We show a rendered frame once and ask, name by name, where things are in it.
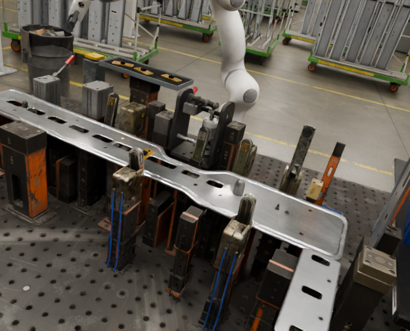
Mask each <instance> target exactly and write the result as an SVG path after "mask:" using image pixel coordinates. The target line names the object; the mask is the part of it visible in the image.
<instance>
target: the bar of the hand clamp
mask: <svg viewBox="0 0 410 331"><path fill-rule="evenodd" d="M315 130H316V127H314V126H311V125H308V124H305V125H304V127H303V129H302V132H301V135H300V138H299V141H298V144H297V146H296V150H295V152H294V155H293V157H292V161H291V163H290V166H289V169H288V172H287V174H286V176H287V177H288V176H289V175H290V171H291V169H292V166H293V164H294V165H297V166H299V168H298V171H297V174H296V176H295V180H297V179H298V176H299V174H300V171H301V169H302V166H303V164H304V160H305V158H306V155H307V153H308V150H309V146H310V144H311V141H312V138H313V136H314V133H315Z"/></svg>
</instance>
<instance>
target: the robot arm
mask: <svg viewBox="0 0 410 331"><path fill-rule="evenodd" d="M92 1H94V0H73V2H72V5H71V7H70V11H69V13H68V14H69V18H68V21H66V22H65V24H64V26H63V28H62V29H63V30H66V31H67V32H69V33H72V30H73V29H74V27H75V24H76V22H77V20H78V21H79V22H81V21H82V20H83V17H84V16H85V13H86V12H87V10H88V8H89V6H90V4H91V2H92ZM99 1H100V2H103V3H111V2H115V1H120V0H99ZM245 1H246V0H208V2H209V5H210V8H211V11H212V14H213V16H214V19H215V21H216V25H217V29H218V32H219V38H220V43H221V50H222V61H221V82H222V84H223V86H224V88H225V89H226V90H227V92H228V93H229V94H230V100H229V101H231V102H234V103H235V111H234V114H233V119H232V121H233V120H234V121H237V122H240V123H242V121H243V117H244V115H245V113H246V112H247V111H248V110H249V109H250V108H251V107H253V105H255V103H257V101H258V98H259V94H260V88H259V86H258V83H257V82H256V80H255V79H254V78H253V77H252V76H251V75H250V74H249V73H248V72H247V71H246V69H245V67H244V56H245V52H246V42H245V36H244V28H243V24H242V20H241V18H240V14H239V12H238V10H239V9H241V8H242V6H243V5H244V4H245ZM71 17H72V19H71V20H70V18H71Z"/></svg>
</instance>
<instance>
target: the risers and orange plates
mask: <svg viewBox="0 0 410 331"><path fill-rule="evenodd" d="M49 147H50V149H49V159H50V177H51V185H50V186H49V191H50V192H49V194H52V195H53V196H56V198H57V200H60V201H62V202H64V203H66V204H69V203H70V202H73V201H74V200H75V199H77V198H78V157H77V156H76V148H75V147H74V146H72V145H70V144H67V143H64V142H62V141H60V140H58V139H55V138H53V137H50V136H49ZM172 196H173V194H172V193H170V192H168V191H165V190H163V191H162V192H161V193H160V194H158V195H157V196H156V197H154V198H153V199H152V200H151V201H150V202H149V203H148V210H147V213H146V219H145V229H144V235H143V240H142V243H144V244H146V245H147V246H150V247H151V248H153V247H154V248H155V247H157V245H159V243H161V241H163V239H164V238H165V237H166V236H167V235H168V234H169V231H170V223H171V216H172V211H173V203H174V202H171V200H172ZM217 217H218V213H215V212H213V211H210V210H208V209H207V211H206V216H205V218H204V223H203V226H202V232H201V235H200V241H199V245H198V249H197V251H196V256H195V257H197V258H199V259H201V260H203V259H204V258H205V257H206V255H207V253H208V252H209V251H210V248H211V245H212V238H213V235H214V231H215V227H216V222H217Z"/></svg>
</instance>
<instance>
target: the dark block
mask: <svg viewBox="0 0 410 331"><path fill-rule="evenodd" d="M245 128H246V124H243V123H240V122H237V121H234V120H233V121H232V122H231V123H230V124H229V125H227V126H226V130H225V135H224V138H223V142H224V145H223V150H222V153H221V159H220V163H219V167H218V170H227V171H232V170H233V164H234V161H235V156H236V153H237V149H238V147H239V146H240V142H241V140H242V139H243V136H244V131H245ZM214 186H215V187H217V188H222V187H223V185H221V184H219V183H216V182H215V185H214ZM219 218H220V214H218V217H217V222H216V226H217V224H218V223H219Z"/></svg>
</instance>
